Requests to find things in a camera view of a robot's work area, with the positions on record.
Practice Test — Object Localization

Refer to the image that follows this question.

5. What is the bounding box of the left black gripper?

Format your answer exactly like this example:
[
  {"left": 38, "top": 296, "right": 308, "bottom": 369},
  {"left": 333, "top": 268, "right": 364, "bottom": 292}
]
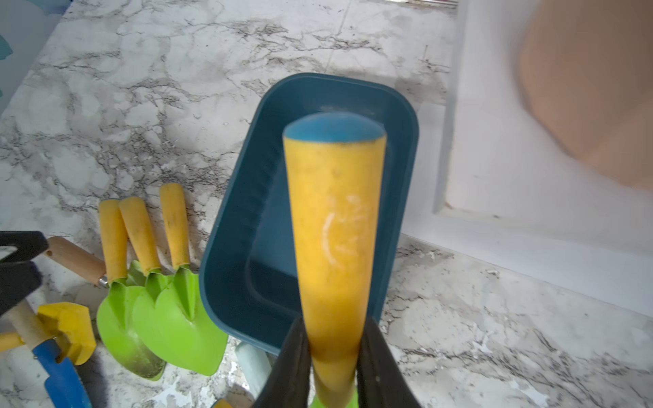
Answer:
[{"left": 1, "top": 231, "right": 49, "bottom": 315}]

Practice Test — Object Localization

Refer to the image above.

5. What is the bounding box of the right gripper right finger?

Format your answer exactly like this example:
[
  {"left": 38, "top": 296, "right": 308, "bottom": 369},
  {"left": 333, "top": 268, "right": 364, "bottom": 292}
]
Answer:
[{"left": 356, "top": 318, "right": 420, "bottom": 408}]

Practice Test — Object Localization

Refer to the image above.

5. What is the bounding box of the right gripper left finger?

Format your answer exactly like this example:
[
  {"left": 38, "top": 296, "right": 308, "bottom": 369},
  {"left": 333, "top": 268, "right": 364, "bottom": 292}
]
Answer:
[{"left": 253, "top": 317, "right": 311, "bottom": 408}]

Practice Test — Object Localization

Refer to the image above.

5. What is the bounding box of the light blue shovel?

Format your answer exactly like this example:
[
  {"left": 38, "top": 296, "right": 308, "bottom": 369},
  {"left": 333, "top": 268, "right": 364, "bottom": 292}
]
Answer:
[{"left": 236, "top": 342, "right": 272, "bottom": 399}]

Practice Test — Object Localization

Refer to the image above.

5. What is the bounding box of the blue shovel wooden handle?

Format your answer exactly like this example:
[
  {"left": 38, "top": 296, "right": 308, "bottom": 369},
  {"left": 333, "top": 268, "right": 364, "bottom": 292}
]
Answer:
[{"left": 4, "top": 299, "right": 94, "bottom": 408}]

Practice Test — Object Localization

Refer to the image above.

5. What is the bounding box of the green shovel yellow handle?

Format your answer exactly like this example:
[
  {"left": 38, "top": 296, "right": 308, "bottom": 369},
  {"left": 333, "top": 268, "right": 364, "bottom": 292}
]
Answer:
[
  {"left": 155, "top": 183, "right": 228, "bottom": 377},
  {"left": 119, "top": 197, "right": 174, "bottom": 363},
  {"left": 97, "top": 200, "right": 166, "bottom": 381},
  {"left": 283, "top": 112, "right": 387, "bottom": 407}
]

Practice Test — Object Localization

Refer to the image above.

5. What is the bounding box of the yellow plastic shovel left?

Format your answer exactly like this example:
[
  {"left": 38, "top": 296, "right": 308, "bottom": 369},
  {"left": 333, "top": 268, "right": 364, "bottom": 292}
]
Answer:
[{"left": 1, "top": 300, "right": 96, "bottom": 366}]

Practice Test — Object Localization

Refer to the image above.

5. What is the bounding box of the teal plastic storage box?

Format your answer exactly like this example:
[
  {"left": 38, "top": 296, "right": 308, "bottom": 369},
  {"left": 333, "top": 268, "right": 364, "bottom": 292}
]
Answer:
[{"left": 199, "top": 73, "right": 419, "bottom": 354}]

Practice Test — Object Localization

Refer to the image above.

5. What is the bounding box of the white stepped wooden stand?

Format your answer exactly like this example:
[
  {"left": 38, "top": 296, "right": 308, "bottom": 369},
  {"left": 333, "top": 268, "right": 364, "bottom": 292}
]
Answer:
[{"left": 402, "top": 1, "right": 652, "bottom": 316}]

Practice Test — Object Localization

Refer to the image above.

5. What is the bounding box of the green shovel wooden handle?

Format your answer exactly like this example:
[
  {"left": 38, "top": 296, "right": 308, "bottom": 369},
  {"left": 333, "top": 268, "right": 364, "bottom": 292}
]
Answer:
[{"left": 45, "top": 236, "right": 108, "bottom": 288}]

